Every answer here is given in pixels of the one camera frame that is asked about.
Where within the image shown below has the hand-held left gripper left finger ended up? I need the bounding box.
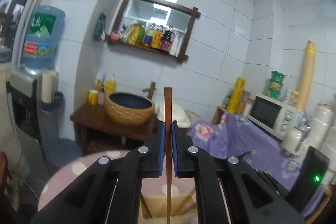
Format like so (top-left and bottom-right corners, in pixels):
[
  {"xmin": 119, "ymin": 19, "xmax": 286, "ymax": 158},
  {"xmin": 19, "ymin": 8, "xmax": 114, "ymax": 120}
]
[{"xmin": 31, "ymin": 122, "xmax": 166, "ymax": 224}]

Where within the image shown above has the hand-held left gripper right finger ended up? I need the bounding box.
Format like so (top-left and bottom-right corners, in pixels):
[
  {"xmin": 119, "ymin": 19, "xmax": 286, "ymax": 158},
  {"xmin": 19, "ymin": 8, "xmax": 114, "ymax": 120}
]
[{"xmin": 172, "ymin": 121, "xmax": 306, "ymax": 224}]

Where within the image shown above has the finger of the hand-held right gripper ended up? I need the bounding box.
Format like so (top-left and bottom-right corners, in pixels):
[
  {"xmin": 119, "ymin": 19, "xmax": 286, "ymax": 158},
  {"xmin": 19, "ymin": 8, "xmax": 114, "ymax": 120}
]
[{"xmin": 256, "ymin": 168, "xmax": 290, "ymax": 197}]

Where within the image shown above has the reddish brown wooden chopstick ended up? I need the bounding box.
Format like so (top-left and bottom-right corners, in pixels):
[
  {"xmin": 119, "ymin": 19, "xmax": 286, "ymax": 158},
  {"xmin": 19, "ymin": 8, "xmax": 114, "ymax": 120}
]
[{"xmin": 164, "ymin": 87, "xmax": 173, "ymax": 224}]

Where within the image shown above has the beige plastic utensil holder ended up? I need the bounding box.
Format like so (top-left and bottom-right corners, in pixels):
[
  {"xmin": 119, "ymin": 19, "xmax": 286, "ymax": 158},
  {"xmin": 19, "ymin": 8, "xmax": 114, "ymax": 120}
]
[{"xmin": 140, "ymin": 192, "xmax": 198, "ymax": 221}]

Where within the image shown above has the white plastic basin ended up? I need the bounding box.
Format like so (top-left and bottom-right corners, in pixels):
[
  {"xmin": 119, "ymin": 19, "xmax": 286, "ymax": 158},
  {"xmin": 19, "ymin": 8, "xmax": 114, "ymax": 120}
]
[{"xmin": 155, "ymin": 103, "xmax": 190, "ymax": 130}]

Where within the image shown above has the white electric kettle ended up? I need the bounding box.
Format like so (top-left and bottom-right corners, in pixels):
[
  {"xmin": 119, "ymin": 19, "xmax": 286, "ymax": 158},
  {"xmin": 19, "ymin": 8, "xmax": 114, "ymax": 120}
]
[{"xmin": 282, "ymin": 116, "xmax": 313, "ymax": 157}]

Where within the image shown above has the woven wash basin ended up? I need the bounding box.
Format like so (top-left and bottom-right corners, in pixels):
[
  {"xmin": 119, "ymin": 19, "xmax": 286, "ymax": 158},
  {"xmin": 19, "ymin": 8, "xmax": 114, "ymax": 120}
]
[{"xmin": 105, "ymin": 92, "xmax": 155, "ymax": 127}]

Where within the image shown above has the purple floral cloth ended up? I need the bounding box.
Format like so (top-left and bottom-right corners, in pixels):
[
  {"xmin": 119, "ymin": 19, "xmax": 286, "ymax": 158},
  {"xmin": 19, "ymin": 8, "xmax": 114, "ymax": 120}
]
[{"xmin": 188, "ymin": 111, "xmax": 326, "ymax": 217}]

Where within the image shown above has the bamboo style faucet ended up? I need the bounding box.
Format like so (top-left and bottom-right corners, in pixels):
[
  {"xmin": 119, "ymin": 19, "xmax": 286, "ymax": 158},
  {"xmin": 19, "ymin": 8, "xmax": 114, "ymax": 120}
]
[{"xmin": 142, "ymin": 81, "xmax": 157, "ymax": 100}]

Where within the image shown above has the white microwave oven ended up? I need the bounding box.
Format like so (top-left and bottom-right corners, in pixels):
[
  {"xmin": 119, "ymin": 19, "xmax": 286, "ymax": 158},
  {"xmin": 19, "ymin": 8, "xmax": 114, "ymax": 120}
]
[{"xmin": 248, "ymin": 93, "xmax": 298, "ymax": 139}]

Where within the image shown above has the wooden washstand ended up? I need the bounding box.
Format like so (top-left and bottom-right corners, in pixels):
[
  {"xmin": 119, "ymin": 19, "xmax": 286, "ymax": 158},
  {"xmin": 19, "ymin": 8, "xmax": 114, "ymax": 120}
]
[{"xmin": 70, "ymin": 103, "xmax": 161, "ymax": 157}]

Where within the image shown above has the yellow lidded jar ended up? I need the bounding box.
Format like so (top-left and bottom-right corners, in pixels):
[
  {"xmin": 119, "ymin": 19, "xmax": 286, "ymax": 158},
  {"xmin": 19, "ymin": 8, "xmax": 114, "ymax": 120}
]
[{"xmin": 289, "ymin": 90, "xmax": 299, "ymax": 106}]

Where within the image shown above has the yellow wrap roll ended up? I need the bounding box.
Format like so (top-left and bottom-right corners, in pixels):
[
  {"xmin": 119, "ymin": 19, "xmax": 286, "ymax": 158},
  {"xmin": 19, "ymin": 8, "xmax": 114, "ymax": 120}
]
[{"xmin": 226, "ymin": 77, "xmax": 246, "ymax": 114}]

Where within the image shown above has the yellow soap bottle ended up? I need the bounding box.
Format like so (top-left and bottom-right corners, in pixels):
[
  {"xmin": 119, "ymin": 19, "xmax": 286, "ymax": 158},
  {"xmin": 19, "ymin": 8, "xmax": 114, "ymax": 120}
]
[{"xmin": 105, "ymin": 74, "xmax": 117, "ymax": 93}]

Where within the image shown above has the glass jar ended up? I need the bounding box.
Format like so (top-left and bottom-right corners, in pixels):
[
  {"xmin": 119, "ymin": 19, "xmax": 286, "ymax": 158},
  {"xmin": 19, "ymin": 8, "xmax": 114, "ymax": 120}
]
[{"xmin": 241, "ymin": 91, "xmax": 253, "ymax": 114}]

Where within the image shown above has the pink polka dot tablecloth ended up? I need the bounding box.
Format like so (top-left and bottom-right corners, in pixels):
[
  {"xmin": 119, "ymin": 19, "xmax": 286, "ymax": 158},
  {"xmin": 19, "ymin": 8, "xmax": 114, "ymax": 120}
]
[{"xmin": 38, "ymin": 150, "xmax": 200, "ymax": 224}]

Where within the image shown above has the yellow cup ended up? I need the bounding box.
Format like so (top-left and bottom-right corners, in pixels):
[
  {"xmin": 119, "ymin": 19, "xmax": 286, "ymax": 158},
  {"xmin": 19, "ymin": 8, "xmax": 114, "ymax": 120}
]
[{"xmin": 88, "ymin": 89, "xmax": 99, "ymax": 105}]

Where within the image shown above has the blue round stool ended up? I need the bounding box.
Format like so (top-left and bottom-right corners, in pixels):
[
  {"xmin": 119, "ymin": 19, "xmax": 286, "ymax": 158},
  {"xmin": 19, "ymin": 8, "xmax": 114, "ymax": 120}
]
[{"xmin": 43, "ymin": 138, "xmax": 82, "ymax": 170}]

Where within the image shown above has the tall beige cardboard tube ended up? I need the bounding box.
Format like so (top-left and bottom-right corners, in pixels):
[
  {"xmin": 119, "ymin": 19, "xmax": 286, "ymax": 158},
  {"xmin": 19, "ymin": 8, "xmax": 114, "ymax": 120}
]
[{"xmin": 296, "ymin": 40, "xmax": 316, "ymax": 112}]

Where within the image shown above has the white slim bottle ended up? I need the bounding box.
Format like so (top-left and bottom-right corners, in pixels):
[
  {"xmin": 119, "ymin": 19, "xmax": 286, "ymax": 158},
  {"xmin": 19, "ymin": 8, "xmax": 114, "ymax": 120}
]
[{"xmin": 170, "ymin": 31, "xmax": 182, "ymax": 55}]

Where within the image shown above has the dark sauce bottle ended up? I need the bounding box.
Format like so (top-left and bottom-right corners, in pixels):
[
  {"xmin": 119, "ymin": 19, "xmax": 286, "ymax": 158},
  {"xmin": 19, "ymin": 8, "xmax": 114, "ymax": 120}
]
[{"xmin": 161, "ymin": 25, "xmax": 175, "ymax": 53}]

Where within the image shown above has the orange label bottle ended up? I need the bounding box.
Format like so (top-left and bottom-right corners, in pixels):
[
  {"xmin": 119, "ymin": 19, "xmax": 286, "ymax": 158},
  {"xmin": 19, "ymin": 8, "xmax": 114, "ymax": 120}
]
[{"xmin": 152, "ymin": 25, "xmax": 165, "ymax": 49}]

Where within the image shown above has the purple label bottle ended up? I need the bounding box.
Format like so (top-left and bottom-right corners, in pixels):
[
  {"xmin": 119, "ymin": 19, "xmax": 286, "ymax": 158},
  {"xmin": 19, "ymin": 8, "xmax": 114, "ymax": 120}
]
[{"xmin": 143, "ymin": 23, "xmax": 157, "ymax": 47}]

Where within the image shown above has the green oil bottle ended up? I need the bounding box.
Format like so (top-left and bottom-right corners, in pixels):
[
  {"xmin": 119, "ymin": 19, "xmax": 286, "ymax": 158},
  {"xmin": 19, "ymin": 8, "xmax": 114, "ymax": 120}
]
[{"xmin": 136, "ymin": 22, "xmax": 146, "ymax": 46}]

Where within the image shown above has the dark cup holder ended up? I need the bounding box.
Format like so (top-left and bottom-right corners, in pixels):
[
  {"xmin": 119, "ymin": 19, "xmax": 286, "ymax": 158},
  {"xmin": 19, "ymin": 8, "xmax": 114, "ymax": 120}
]
[{"xmin": 41, "ymin": 92, "xmax": 64, "ymax": 112}]

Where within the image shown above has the large yellow packet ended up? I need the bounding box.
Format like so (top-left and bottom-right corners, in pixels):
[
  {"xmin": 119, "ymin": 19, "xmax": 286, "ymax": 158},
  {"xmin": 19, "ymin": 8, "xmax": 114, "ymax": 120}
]
[{"xmin": 127, "ymin": 24, "xmax": 140, "ymax": 45}]

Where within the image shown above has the pink small bowl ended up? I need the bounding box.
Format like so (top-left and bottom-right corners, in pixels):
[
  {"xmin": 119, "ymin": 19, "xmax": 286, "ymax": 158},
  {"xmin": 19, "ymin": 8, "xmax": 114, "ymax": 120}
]
[{"xmin": 110, "ymin": 31, "xmax": 123, "ymax": 43}]

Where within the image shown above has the stack of beige paper cups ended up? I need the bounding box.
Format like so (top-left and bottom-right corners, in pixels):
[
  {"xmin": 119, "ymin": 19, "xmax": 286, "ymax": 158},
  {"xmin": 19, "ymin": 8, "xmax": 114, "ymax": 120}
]
[{"xmin": 42, "ymin": 70, "xmax": 56, "ymax": 104}]

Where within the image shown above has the green hanging packet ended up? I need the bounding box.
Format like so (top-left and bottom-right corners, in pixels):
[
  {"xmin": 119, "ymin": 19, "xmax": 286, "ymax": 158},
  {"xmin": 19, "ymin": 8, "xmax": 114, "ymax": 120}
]
[{"xmin": 94, "ymin": 13, "xmax": 107, "ymax": 41}]

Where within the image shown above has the grey water dispenser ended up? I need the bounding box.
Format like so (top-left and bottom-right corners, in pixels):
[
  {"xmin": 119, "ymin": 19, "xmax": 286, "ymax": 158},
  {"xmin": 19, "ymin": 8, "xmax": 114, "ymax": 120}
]
[{"xmin": 7, "ymin": 67, "xmax": 57, "ymax": 163}]

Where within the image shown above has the blue water bottle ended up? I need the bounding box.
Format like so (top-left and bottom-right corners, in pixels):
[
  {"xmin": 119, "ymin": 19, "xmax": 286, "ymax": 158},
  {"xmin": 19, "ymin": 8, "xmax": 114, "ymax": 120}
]
[{"xmin": 21, "ymin": 5, "xmax": 66, "ymax": 75}]

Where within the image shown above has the window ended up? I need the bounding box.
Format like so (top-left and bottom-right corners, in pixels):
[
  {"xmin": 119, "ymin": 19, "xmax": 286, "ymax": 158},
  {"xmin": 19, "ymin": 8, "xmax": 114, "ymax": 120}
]
[{"xmin": 0, "ymin": 0, "xmax": 54, "ymax": 65}]

